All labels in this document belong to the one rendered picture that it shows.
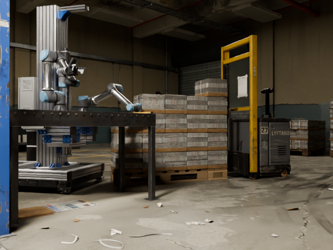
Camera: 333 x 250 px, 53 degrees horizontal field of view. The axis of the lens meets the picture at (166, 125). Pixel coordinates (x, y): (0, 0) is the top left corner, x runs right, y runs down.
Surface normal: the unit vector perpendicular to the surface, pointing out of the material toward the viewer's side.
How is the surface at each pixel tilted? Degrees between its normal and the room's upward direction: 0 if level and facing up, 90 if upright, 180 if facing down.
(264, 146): 90
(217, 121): 90
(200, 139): 90
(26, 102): 90
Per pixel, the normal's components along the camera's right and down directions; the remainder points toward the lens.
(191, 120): 0.38, -0.01
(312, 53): -0.75, 0.00
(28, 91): -0.26, 0.00
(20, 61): 0.66, 0.00
